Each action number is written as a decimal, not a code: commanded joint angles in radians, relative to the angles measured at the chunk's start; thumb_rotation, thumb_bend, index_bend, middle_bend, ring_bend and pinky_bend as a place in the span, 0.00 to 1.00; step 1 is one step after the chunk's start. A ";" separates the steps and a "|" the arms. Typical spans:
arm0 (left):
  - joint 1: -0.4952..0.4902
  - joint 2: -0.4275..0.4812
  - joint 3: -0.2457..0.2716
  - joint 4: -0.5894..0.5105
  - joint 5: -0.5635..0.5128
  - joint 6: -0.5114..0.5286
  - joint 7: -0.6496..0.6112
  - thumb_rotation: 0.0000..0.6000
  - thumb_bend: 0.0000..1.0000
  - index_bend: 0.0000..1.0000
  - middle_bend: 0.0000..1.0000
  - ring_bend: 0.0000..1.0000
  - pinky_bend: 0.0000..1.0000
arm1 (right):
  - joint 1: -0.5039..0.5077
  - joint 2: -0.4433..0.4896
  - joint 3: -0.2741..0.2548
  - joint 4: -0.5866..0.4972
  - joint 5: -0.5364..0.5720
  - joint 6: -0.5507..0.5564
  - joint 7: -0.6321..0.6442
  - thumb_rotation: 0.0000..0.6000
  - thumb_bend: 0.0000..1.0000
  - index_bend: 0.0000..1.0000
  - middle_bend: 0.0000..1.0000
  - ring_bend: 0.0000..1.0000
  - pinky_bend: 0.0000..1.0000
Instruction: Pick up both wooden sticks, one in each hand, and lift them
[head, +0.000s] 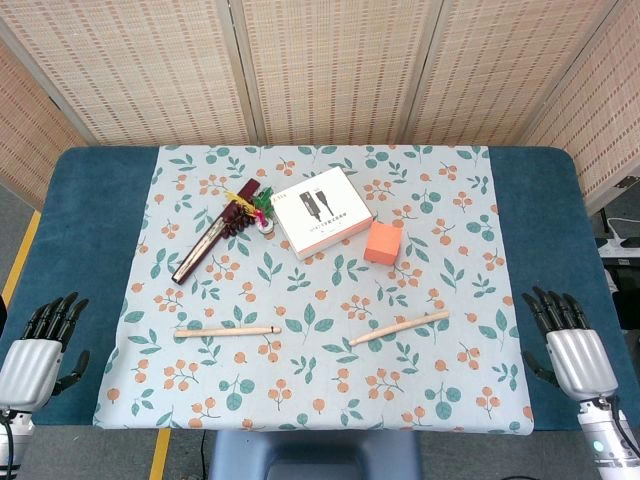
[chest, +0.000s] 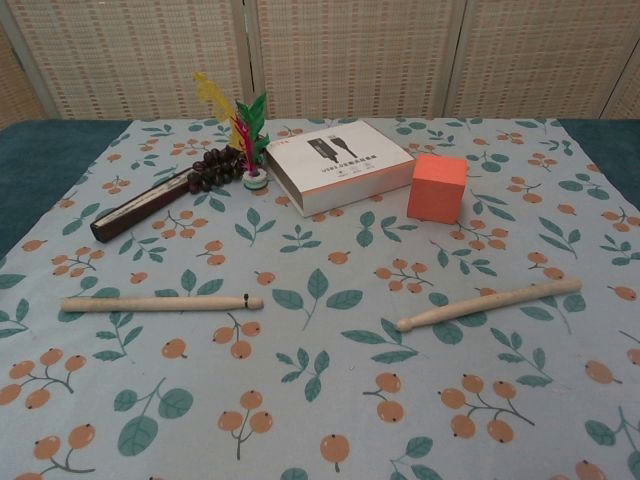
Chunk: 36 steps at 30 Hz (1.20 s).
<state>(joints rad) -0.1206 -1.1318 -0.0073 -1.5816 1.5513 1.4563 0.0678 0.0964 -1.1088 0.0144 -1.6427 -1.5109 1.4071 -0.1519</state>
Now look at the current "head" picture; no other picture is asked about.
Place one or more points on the floral patterned tablecloth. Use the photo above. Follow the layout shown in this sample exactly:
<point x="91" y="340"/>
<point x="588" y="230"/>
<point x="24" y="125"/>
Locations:
<point x="320" y="300"/>

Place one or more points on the orange cube box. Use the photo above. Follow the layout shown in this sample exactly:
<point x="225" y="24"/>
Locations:
<point x="383" y="242"/>

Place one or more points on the bamboo folding screen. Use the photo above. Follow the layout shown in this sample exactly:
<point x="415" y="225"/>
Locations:
<point x="320" y="70"/>

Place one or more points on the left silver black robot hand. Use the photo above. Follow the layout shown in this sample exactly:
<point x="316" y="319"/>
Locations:
<point x="25" y="365"/>

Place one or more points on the white power strip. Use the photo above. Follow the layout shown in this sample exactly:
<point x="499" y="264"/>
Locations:
<point x="622" y="245"/>

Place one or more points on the dark red folding fan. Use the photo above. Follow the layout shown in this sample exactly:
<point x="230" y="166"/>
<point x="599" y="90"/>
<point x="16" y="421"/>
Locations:
<point x="210" y="235"/>

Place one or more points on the wooden stick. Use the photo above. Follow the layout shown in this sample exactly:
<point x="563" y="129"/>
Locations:
<point x="400" y="327"/>
<point x="227" y="331"/>

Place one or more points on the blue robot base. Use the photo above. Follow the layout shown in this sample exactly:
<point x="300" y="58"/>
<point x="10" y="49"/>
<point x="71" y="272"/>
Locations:
<point x="315" y="455"/>

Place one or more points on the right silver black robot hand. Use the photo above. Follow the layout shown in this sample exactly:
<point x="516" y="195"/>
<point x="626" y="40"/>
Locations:
<point x="580" y="360"/>

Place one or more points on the colourful feather shuttlecock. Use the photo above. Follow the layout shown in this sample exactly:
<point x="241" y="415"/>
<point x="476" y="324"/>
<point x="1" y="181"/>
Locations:
<point x="263" y="210"/>

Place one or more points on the blue table cover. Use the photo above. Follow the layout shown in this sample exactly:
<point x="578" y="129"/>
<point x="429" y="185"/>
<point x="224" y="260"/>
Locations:
<point x="80" y="280"/>

